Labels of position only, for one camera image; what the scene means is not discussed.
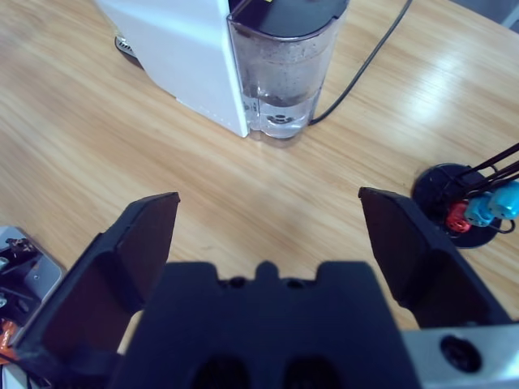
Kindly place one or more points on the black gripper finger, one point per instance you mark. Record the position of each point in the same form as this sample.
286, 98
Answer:
89, 300
409, 251

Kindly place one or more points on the white capsule coffee machine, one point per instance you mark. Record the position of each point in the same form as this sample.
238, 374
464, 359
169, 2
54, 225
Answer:
174, 48

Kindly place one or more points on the red coffee capsule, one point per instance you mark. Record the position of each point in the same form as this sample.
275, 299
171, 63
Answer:
458, 216

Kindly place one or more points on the blue coffee capsule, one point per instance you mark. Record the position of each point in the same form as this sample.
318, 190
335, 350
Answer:
480, 212
504, 204

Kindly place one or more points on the black capsule holder with rods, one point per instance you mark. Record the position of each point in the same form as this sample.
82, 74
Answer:
430, 182

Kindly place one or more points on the clear water tank black lid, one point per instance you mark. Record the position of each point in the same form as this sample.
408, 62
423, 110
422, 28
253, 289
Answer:
284, 73

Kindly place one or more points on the white camera stand block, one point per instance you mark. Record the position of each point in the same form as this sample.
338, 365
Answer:
40, 275

